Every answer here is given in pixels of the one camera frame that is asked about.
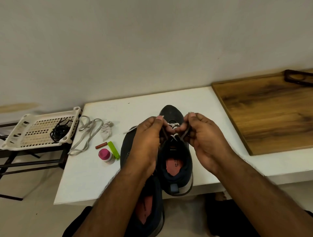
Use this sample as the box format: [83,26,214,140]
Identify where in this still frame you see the black metal rack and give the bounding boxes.
[0,119,73,202]

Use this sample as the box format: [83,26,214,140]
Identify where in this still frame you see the pink capped white bottle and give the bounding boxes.
[98,148,115,164]

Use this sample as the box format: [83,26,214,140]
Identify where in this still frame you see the person's left forearm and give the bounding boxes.
[73,166,150,237]

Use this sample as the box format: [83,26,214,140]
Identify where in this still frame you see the dark sneaker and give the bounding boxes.
[120,126,165,237]
[157,105,194,197]

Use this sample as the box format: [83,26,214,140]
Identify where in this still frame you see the person's right forearm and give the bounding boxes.
[213,155,313,237]

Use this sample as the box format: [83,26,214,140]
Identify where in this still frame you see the wooden board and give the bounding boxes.
[211,71,313,156]

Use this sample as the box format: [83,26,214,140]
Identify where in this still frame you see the person's right hand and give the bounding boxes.
[177,112,236,175]

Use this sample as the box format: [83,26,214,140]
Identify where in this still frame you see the person's left hand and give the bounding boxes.
[121,115,165,179]

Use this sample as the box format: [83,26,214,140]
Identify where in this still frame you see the grey shoelaces bundle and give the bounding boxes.
[68,115,114,156]

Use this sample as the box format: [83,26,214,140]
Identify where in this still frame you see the white perforated plastic tray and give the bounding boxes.
[0,106,82,151]

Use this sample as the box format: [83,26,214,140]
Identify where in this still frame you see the grey shoelace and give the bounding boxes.
[123,122,192,145]

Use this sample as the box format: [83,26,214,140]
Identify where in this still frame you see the green marker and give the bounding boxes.
[108,141,121,160]

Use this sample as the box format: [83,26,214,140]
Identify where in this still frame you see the black shoelace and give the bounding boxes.
[54,116,75,138]
[50,120,72,144]

